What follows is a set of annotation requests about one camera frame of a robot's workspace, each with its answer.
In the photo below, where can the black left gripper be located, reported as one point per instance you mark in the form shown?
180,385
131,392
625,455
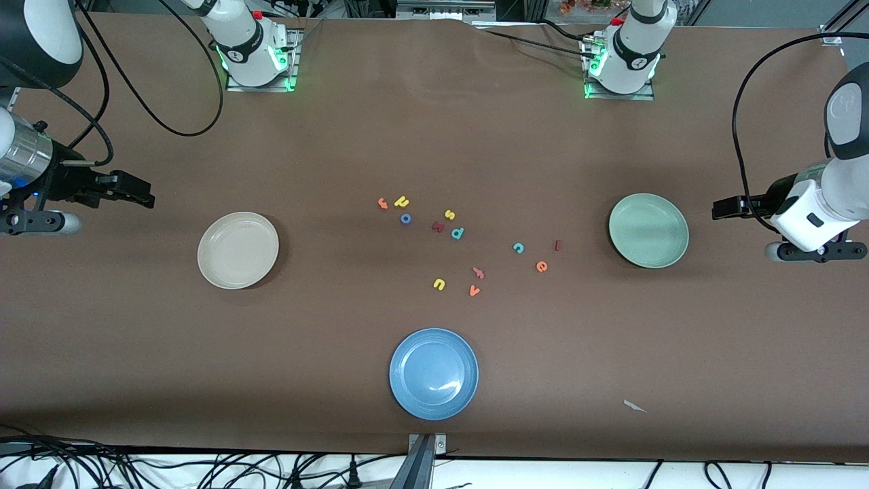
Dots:
772,197

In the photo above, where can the brown paper table cover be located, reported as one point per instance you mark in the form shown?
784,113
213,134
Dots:
543,339

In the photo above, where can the beige plate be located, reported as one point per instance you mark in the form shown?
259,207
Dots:
237,261

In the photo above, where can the green plate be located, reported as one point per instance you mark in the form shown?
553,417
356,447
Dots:
648,248

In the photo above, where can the grey metal box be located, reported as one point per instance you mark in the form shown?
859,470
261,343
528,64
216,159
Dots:
445,8

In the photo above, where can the metal camera post with bracket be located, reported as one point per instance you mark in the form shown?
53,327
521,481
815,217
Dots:
421,468

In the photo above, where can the aluminium profile with corner bracket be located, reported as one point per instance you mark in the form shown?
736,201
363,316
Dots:
831,34

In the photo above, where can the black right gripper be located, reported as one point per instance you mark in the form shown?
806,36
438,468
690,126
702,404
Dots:
66,181

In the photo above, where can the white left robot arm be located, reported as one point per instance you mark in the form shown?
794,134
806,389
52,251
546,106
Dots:
845,190

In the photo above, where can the black power plug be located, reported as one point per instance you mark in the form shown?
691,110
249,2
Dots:
353,477
295,481

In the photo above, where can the blue plate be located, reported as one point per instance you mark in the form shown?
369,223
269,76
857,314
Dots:
434,373

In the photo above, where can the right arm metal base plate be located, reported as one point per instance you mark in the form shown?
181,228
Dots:
258,88

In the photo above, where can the orange dried flowers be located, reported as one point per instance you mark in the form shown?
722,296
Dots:
584,5

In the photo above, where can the white paper scrap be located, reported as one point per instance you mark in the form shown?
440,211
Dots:
633,406

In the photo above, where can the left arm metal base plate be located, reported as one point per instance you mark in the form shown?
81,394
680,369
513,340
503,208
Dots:
641,97

